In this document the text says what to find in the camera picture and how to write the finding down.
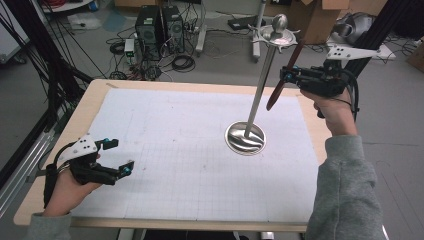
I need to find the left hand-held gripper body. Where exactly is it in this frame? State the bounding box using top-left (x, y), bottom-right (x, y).
top-left (56, 133), bottom-right (118, 187)

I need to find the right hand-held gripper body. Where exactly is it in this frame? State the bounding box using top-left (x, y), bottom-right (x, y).
top-left (293, 44), bottom-right (382, 99)

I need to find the brown wooden utensil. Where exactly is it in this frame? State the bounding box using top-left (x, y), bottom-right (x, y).
top-left (265, 39), bottom-right (306, 112)

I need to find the person's right hand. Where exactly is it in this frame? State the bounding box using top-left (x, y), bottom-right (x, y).
top-left (299, 88), bottom-right (359, 137)

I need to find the person's left hand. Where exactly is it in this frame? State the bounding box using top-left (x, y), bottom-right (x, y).
top-left (42, 151), bottom-right (103, 218)

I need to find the steel stand with round base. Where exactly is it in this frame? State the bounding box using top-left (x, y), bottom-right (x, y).
top-left (224, 13), bottom-right (301, 157)

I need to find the large open cardboard box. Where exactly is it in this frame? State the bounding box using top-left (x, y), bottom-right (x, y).
top-left (287, 0), bottom-right (351, 46)

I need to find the white grid mat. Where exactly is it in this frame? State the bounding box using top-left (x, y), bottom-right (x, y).
top-left (71, 87), bottom-right (321, 224)

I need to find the grey and black helmet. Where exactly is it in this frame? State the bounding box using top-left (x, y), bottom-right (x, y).
top-left (332, 11), bottom-right (375, 46)

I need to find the white flat board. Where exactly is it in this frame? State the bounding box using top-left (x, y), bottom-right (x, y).
top-left (327, 34), bottom-right (398, 61)

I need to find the flat black box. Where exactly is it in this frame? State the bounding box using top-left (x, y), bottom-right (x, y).
top-left (227, 14), bottom-right (268, 31)

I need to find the black metal column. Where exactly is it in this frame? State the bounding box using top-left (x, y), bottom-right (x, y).
top-left (344, 0), bottom-right (415, 78)

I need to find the small white electronic device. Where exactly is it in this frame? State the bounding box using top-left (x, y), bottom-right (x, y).
top-left (123, 38), bottom-right (136, 65)

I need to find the desk with white legs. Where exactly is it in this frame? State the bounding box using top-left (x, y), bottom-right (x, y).
top-left (195, 0), bottom-right (268, 64)

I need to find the small cardboard box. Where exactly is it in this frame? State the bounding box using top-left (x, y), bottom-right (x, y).
top-left (406, 41), bottom-right (424, 73)

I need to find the black computer tower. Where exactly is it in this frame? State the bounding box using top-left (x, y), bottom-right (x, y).
top-left (161, 5), bottom-right (186, 55)
top-left (134, 5), bottom-right (165, 61)

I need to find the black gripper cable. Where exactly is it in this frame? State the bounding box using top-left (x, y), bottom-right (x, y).
top-left (345, 70), bottom-right (362, 122)

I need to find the black wrist strap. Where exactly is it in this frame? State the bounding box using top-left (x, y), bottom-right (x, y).
top-left (42, 162), bottom-right (62, 208)

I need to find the aluminium rail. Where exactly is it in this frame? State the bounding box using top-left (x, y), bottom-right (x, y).
top-left (0, 129), bottom-right (57, 215)

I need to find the bundle of black cables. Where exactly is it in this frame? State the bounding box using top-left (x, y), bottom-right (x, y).
top-left (0, 0), bottom-right (95, 128)

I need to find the coiled black cable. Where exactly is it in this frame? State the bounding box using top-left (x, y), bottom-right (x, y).
top-left (171, 53), bottom-right (197, 73)

